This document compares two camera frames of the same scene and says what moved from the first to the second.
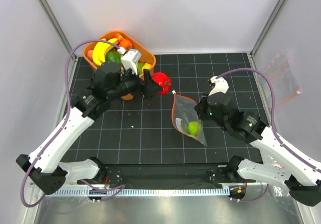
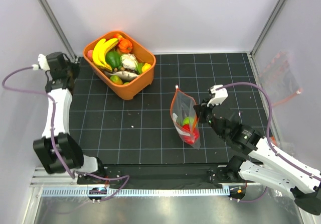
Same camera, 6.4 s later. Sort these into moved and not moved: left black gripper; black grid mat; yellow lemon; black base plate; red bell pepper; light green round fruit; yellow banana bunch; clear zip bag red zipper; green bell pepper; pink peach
Moved: red bell pepper; clear zip bag red zipper; left black gripper; light green round fruit
Not moved: black grid mat; black base plate; yellow banana bunch; pink peach; yellow lemon; green bell pepper
